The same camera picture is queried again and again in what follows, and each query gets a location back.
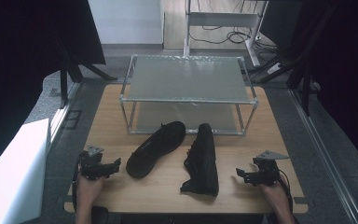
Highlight person's left hand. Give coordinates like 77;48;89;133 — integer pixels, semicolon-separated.
76;173;107;207

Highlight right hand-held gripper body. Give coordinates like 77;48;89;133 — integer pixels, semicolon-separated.
252;150;290;188

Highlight left hand-held gripper cable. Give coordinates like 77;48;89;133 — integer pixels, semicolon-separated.
71;154;84;214

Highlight black curtain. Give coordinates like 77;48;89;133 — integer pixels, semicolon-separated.
0;0;107;179
290;0;358;175

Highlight right hand-held gripper cable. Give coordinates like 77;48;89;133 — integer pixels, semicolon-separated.
276;169;295;217

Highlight black stand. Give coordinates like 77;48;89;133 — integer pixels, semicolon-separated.
53;31;119;110
248;0;338;117

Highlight floor socket cover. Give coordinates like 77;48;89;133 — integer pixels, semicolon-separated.
62;108;83;131

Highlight white box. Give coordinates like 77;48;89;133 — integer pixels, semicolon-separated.
0;118;52;224

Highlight black sneaker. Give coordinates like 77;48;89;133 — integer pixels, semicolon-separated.
180;122;220;198
125;120;187;180

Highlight white desk frame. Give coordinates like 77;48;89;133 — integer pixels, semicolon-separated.
183;0;270;68

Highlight metal two-tier shoe rack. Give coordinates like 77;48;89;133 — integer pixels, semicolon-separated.
118;54;259;137

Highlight black floor cables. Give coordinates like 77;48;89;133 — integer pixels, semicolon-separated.
188;23;282;64

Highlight person's right hand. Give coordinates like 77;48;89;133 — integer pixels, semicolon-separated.
256;178;289;214

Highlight hand-held gripper cable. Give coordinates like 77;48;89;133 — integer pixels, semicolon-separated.
71;154;84;214
276;169;295;217

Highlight white power strip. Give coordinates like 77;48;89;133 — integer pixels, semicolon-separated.
266;62;283;76

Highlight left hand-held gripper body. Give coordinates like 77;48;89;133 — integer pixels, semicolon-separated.
78;145;113;182

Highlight metal floor rail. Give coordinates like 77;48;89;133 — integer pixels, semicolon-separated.
287;88;358;224
48;81;84;147

